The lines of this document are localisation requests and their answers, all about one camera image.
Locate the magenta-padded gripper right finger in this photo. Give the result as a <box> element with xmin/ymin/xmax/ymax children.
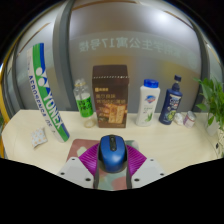
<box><xmin>125</xmin><ymin>143</ymin><xmax>167</xmax><ymax>190</ymax></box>

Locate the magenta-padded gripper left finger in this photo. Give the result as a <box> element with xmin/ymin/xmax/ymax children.
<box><xmin>57</xmin><ymin>142</ymin><xmax>101</xmax><ymax>190</ymax></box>

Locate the blue computer mouse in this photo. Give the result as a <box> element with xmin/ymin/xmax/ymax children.
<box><xmin>97</xmin><ymin>134</ymin><xmax>129</xmax><ymax>174</ymax></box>

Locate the pastel floral mouse pad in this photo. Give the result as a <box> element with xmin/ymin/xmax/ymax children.
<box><xmin>65</xmin><ymin>138</ymin><xmax>141</xmax><ymax>192</ymax></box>

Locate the small white patterned packet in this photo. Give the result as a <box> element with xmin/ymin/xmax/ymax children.
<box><xmin>30</xmin><ymin>126</ymin><xmax>49</xmax><ymax>149</ymax></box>

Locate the crumpled white tissue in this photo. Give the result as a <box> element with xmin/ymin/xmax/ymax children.
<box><xmin>173</xmin><ymin>112</ymin><xmax>185</xmax><ymax>127</ymax></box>

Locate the small white jar red band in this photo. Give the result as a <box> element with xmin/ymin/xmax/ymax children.
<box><xmin>183</xmin><ymin>110</ymin><xmax>197</xmax><ymax>129</ymax></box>

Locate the white bottle blue cap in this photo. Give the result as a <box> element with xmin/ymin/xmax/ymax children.
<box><xmin>135</xmin><ymin>78</ymin><xmax>161</xmax><ymax>128</ymax></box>

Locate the clear bottle green label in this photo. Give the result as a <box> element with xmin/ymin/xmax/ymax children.
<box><xmin>73</xmin><ymin>78</ymin><xmax>97</xmax><ymax>129</ymax></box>

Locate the dark blue pump bottle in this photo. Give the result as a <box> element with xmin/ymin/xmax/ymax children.
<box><xmin>158</xmin><ymin>74</ymin><xmax>184</xmax><ymax>126</ymax></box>

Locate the brown snack carton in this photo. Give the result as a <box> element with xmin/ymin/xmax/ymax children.
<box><xmin>91</xmin><ymin>64</ymin><xmax>130</xmax><ymax>129</ymax></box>

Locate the white green shuttlecock tube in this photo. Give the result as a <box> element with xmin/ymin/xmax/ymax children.
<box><xmin>26</xmin><ymin>42</ymin><xmax>71</xmax><ymax>144</ymax></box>

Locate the green plant in white pot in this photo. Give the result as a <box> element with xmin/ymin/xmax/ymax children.
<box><xmin>193</xmin><ymin>77</ymin><xmax>224</xmax><ymax>158</ymax></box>

